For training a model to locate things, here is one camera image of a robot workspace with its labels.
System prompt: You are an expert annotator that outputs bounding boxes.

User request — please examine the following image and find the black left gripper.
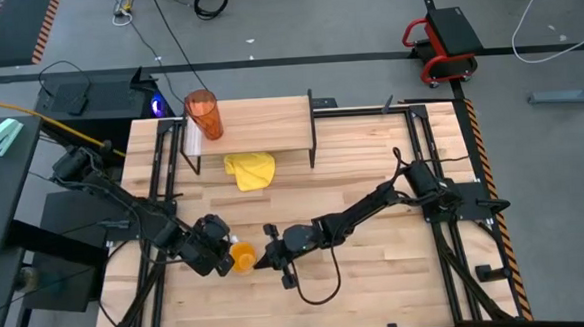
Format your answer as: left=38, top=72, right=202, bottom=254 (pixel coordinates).
left=177, top=213, right=237, bottom=280

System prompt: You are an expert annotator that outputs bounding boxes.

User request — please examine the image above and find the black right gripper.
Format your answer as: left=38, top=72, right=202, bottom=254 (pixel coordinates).
left=251, top=221, right=299, bottom=293

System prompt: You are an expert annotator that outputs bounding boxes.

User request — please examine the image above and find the white mug with yellow inside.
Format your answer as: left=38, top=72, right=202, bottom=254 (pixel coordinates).
left=227, top=232, right=259, bottom=277

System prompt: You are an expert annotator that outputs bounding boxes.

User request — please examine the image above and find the orange ribbed plastic tumbler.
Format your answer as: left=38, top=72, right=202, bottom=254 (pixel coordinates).
left=183, top=87, right=226, bottom=143

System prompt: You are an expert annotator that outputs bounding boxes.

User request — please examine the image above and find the wooden shelf with black legs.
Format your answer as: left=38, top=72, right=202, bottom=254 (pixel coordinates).
left=176, top=88, right=319, bottom=176

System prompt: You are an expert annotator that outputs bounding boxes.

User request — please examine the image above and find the yellow cloth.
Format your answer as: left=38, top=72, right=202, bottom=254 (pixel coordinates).
left=222, top=150, right=278, bottom=193

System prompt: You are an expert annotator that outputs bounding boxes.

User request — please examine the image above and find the black equipment cart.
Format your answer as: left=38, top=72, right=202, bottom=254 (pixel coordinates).
left=2, top=187, right=114, bottom=327

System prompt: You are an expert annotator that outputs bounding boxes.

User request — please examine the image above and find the black computer tower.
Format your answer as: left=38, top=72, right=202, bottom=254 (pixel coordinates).
left=33, top=64, right=178, bottom=161

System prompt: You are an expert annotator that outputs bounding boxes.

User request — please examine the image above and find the tape roll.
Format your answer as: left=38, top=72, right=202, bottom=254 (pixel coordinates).
left=14, top=265, right=42, bottom=294

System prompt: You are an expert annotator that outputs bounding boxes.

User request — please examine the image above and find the black clamp knob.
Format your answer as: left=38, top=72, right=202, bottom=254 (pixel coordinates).
left=475, top=263, right=513, bottom=283

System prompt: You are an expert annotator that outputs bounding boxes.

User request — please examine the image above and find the thin black rod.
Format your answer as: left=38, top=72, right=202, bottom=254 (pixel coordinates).
left=397, top=96, right=454, bottom=105

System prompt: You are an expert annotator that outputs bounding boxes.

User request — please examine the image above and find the black side desk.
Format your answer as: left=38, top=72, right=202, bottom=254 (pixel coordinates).
left=0, top=114, right=50, bottom=255

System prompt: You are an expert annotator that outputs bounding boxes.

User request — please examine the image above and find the black orange hazard stripe tape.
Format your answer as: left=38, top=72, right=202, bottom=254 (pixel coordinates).
left=462, top=95, right=535, bottom=325

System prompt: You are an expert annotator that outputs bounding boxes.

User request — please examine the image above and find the mint green stapler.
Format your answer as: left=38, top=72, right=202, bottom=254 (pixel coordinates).
left=0, top=116, right=26, bottom=158

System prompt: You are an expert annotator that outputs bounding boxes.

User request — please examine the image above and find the red and black rolling stool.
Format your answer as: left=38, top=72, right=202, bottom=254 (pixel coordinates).
left=400, top=5, right=487, bottom=90

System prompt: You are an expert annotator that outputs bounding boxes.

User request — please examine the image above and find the black mat with hazard stripes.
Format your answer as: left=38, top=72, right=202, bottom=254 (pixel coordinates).
left=0, top=0, right=67, bottom=69

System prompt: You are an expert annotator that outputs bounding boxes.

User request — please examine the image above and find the grey stand foot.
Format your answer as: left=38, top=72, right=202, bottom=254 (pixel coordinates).
left=526, top=72, right=584, bottom=107

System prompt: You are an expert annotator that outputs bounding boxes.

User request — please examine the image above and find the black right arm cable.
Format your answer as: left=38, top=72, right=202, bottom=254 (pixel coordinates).
left=290, top=240, right=344, bottom=308

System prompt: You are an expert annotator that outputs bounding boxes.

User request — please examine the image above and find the black metal table frame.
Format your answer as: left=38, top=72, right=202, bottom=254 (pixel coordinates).
left=82, top=99, right=525, bottom=327

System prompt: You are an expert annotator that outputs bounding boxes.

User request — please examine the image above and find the long yellow cable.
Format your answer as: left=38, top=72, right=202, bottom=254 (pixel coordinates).
left=0, top=86, right=126, bottom=165

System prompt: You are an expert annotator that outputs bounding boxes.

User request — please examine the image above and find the black adapter with cable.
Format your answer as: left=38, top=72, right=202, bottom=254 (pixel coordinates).
left=36, top=58, right=95, bottom=119

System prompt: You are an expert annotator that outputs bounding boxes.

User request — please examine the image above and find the long black floor cable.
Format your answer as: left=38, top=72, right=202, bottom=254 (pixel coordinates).
left=149, top=0, right=210, bottom=96

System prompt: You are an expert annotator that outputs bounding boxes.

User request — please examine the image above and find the coiled black cable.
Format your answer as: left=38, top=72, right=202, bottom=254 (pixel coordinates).
left=192, top=0, right=231, bottom=21

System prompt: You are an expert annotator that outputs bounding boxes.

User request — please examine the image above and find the white and yellow cable bundle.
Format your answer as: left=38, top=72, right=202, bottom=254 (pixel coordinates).
left=110, top=0, right=141, bottom=28

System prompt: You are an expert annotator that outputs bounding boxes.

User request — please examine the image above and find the white floor cable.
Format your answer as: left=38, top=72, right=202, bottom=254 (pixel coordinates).
left=508, top=0, right=584, bottom=66

